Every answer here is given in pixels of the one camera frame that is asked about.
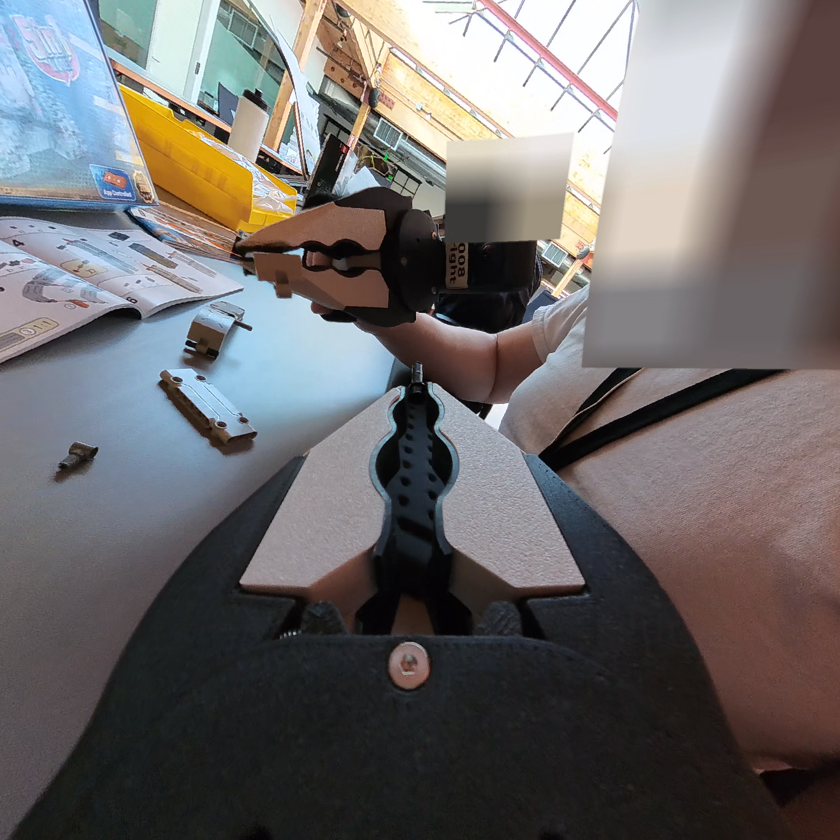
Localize yellow bin with plastic bags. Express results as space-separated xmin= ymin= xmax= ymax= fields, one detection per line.
xmin=118 ymin=84 xmax=298 ymax=232

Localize white bottle with black lid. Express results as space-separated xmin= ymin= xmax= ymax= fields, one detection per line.
xmin=228 ymin=88 xmax=273 ymax=164

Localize blue robot kit box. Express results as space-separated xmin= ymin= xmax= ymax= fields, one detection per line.
xmin=0 ymin=0 xmax=160 ymax=211

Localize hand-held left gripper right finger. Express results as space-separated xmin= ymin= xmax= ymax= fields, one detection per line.
xmin=424 ymin=386 xmax=588 ymax=623

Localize instruction booklet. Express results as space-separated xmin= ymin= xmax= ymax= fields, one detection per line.
xmin=0 ymin=217 xmax=245 ymax=364

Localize person in beige shirt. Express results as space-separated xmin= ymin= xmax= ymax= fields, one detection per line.
xmin=499 ymin=282 xmax=840 ymax=840

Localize grey desk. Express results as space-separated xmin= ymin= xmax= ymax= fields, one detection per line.
xmin=0 ymin=197 xmax=403 ymax=818

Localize clear plastic bags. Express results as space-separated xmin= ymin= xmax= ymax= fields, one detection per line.
xmin=187 ymin=131 xmax=298 ymax=214

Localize grey curved brick assembly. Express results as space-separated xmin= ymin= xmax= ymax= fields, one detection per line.
xmin=185 ymin=302 xmax=253 ymax=361

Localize black carton box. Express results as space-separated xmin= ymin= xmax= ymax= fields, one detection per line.
xmin=307 ymin=134 xmax=361 ymax=198

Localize grey rectangular panel brick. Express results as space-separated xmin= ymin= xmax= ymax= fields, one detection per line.
xmin=159 ymin=367 xmax=258 ymax=448

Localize colourful printed leaflet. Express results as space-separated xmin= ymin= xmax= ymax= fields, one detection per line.
xmin=130 ymin=206 xmax=247 ymax=265

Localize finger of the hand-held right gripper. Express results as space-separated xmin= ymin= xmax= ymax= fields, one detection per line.
xmin=234 ymin=202 xmax=389 ymax=256
xmin=292 ymin=252 xmax=391 ymax=311

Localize black shoulder strap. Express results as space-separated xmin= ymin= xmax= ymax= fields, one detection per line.
xmin=538 ymin=367 xmax=788 ymax=473

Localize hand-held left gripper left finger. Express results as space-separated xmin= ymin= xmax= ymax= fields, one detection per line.
xmin=239 ymin=386 xmax=408 ymax=632

